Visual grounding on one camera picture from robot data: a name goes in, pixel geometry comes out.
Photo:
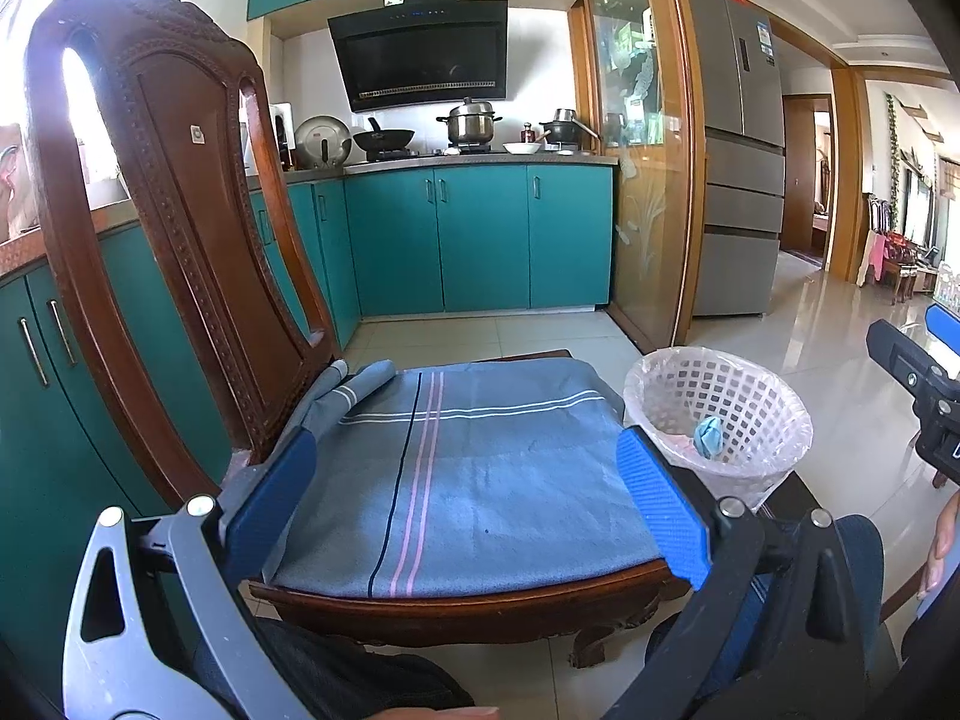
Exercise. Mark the background wooden chairs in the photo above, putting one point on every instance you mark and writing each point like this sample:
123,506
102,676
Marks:
904,262

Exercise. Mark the bright kitchen window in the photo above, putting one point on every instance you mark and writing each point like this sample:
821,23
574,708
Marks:
82,120

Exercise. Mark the wooden doorway frame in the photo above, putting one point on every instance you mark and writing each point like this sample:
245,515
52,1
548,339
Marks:
847,180

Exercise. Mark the black pot with steel bowl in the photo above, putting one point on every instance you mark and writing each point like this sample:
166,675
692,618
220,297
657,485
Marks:
564,131

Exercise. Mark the teal base cabinets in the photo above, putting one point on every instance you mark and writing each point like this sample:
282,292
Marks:
480,240

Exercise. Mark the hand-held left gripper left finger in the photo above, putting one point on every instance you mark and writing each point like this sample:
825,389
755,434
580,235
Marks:
274,510

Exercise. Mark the pale green elastic-rimmed cover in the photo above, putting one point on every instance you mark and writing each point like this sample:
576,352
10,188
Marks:
709,436

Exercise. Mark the grey kitchen countertop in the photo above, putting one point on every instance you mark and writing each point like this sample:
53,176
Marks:
480,162

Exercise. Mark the gas stove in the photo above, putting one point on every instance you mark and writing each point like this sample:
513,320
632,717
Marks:
427,154

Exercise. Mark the white plastic lattice basket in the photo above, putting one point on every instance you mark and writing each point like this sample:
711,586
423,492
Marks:
742,397

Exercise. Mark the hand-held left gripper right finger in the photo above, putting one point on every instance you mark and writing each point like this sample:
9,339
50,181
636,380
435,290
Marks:
664,502

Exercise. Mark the silver multi-door refrigerator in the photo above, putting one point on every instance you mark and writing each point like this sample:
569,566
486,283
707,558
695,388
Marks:
739,187

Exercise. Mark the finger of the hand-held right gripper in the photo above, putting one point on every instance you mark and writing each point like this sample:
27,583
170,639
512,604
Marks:
943,324
900,356

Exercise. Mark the clear plastic basket liner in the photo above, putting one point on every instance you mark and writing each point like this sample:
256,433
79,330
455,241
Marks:
780,465

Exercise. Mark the person's left hand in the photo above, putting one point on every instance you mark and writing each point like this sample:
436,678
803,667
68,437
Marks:
442,713

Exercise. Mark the white shallow dish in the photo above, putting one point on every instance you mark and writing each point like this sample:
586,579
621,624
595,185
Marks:
521,148

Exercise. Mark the carved wooden chair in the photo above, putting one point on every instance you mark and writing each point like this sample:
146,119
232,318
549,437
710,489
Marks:
172,202

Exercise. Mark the blue striped seat cloth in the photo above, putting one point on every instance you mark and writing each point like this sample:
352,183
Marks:
487,480

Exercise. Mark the wood-framed etched glass door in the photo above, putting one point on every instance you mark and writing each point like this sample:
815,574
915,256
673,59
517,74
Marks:
645,165

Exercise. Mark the steel stockpot with lid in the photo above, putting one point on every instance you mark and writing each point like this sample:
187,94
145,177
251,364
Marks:
469,124

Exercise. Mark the round steel pot lid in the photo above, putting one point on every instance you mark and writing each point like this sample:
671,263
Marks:
322,142

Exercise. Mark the black wok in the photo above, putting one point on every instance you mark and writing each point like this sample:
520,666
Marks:
382,139

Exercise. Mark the person's right hand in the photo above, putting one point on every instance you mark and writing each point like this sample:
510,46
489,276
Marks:
941,547

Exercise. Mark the white countertop appliance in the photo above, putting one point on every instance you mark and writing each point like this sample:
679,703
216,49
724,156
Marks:
281,135

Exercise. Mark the black range hood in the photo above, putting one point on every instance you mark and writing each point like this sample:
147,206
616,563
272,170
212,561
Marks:
420,52

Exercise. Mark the green hanging vine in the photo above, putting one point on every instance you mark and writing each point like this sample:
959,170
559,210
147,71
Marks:
892,165

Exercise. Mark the pink hanging garment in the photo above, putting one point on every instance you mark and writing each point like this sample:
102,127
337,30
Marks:
870,259

